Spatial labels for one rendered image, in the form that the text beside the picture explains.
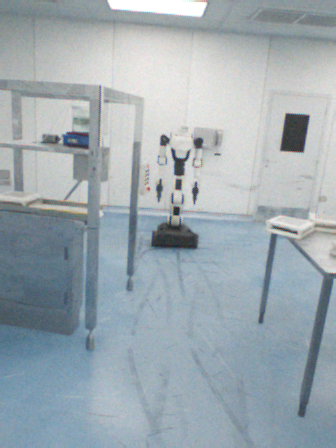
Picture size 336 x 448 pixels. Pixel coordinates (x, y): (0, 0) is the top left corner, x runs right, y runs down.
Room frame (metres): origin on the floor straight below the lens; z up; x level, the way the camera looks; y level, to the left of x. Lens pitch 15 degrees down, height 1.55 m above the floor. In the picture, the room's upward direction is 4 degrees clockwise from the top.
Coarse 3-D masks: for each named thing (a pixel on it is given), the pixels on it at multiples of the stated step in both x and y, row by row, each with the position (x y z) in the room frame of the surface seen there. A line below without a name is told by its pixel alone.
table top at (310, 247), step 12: (288, 240) 2.36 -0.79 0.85; (300, 240) 2.28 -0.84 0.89; (312, 240) 2.30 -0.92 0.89; (324, 240) 2.32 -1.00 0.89; (300, 252) 2.13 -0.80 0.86; (312, 252) 2.05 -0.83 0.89; (324, 252) 2.07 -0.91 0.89; (312, 264) 1.93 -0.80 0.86; (324, 264) 1.87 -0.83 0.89; (324, 276) 1.77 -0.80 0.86
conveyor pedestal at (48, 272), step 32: (0, 224) 2.47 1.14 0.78; (0, 256) 2.48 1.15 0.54; (32, 256) 2.44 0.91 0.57; (64, 256) 2.40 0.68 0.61; (0, 288) 2.49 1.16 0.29; (32, 288) 2.45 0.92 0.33; (64, 288) 2.41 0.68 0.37; (0, 320) 2.50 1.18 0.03; (32, 320) 2.45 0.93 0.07; (64, 320) 2.41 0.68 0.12
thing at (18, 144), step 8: (0, 144) 2.35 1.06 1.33; (8, 144) 2.35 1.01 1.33; (16, 144) 2.34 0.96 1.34; (24, 144) 2.35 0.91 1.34; (32, 144) 2.40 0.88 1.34; (40, 144) 2.44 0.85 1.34; (48, 144) 2.49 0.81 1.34; (56, 144) 2.53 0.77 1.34; (64, 152) 2.29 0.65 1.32; (72, 152) 2.28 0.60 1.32; (80, 152) 2.27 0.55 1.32
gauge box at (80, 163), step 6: (78, 156) 2.56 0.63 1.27; (84, 156) 2.55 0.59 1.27; (102, 156) 2.53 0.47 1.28; (108, 156) 2.62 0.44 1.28; (78, 162) 2.56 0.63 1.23; (84, 162) 2.55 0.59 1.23; (102, 162) 2.53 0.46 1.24; (108, 162) 2.63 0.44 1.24; (78, 168) 2.56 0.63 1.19; (84, 168) 2.55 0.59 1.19; (102, 168) 2.53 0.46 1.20; (78, 174) 2.56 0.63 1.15; (84, 174) 2.55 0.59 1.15; (102, 174) 2.53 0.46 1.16; (102, 180) 2.53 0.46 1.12
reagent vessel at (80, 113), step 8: (80, 104) 2.53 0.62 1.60; (72, 112) 2.48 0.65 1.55; (80, 112) 2.44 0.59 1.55; (88, 112) 2.45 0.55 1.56; (72, 120) 2.48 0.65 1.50; (80, 120) 2.44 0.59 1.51; (88, 120) 2.45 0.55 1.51; (72, 128) 2.48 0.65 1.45; (80, 128) 2.44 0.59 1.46; (88, 128) 2.46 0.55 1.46
